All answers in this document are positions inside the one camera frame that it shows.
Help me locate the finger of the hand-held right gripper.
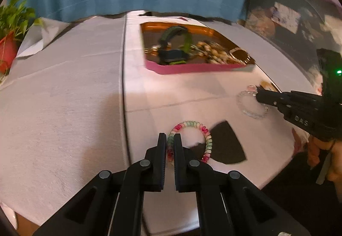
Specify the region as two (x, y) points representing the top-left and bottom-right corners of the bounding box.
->
(267, 104), (290, 119)
(256, 87), (324, 108)

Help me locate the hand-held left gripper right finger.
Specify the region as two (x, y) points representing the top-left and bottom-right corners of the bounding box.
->
(174, 134), (312, 236)

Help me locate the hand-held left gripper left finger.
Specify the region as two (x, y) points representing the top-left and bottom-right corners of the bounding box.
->
(32, 133), (167, 236)

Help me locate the clear bead bracelet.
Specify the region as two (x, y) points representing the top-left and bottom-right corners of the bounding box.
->
(236, 86), (269, 119)

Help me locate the pink green bead bracelet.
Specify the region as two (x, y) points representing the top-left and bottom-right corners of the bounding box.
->
(166, 120), (213, 165)

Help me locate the black white bead bracelet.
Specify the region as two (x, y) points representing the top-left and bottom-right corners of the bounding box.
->
(207, 50), (230, 64)

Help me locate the pink tin box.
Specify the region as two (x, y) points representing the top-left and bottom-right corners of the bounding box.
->
(140, 22), (255, 75)

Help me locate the person's right hand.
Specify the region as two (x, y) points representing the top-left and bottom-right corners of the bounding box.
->
(307, 134), (342, 183)

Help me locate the yellow round object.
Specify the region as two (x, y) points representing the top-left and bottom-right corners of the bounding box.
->
(260, 80), (280, 92)

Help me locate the black patch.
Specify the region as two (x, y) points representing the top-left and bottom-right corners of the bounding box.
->
(191, 121), (248, 164)

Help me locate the white tablecloth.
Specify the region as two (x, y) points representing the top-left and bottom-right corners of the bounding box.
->
(121, 10), (321, 236)

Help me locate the white label card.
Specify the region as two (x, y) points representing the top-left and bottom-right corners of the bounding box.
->
(273, 2), (301, 33)

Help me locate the dark smart watch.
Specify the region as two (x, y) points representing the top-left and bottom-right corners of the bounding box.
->
(158, 26), (193, 65)

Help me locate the grey tablecloth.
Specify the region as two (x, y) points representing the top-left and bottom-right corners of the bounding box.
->
(0, 15), (131, 226)

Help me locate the white paper sheet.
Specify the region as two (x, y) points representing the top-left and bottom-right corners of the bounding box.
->
(16, 17), (72, 59)

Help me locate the red plant pot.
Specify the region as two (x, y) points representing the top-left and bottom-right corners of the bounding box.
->
(0, 31), (19, 73)

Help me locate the green plant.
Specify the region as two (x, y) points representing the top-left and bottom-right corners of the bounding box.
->
(0, 0), (44, 39)

